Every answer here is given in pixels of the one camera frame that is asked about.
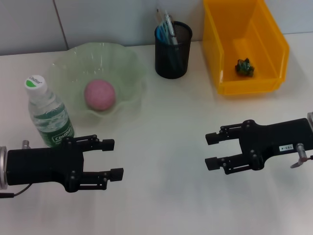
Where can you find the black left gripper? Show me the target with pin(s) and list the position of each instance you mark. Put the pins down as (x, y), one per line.
(46, 169)

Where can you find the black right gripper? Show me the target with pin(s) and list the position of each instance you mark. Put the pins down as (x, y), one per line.
(274, 139)

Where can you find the pink peach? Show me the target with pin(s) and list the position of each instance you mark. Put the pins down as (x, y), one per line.
(99, 95)

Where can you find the clear green-label water bottle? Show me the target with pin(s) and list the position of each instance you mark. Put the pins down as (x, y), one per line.
(46, 110)

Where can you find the green plastic wrapper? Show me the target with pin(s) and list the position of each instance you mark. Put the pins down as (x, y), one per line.
(244, 66)

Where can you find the blue teal scissors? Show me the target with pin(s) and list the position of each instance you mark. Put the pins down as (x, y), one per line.
(162, 34)

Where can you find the white silver pen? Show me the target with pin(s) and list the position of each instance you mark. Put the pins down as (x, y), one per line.
(170, 24)

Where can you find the clear plastic ruler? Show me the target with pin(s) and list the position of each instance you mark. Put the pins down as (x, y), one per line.
(159, 17)

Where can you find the black mesh pen holder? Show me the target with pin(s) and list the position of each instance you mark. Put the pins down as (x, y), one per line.
(181, 61)

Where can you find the green glass fruit plate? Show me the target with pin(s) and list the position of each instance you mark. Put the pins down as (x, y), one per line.
(73, 66)

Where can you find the yellow plastic bin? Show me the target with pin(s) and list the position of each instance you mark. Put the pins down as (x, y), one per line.
(220, 36)

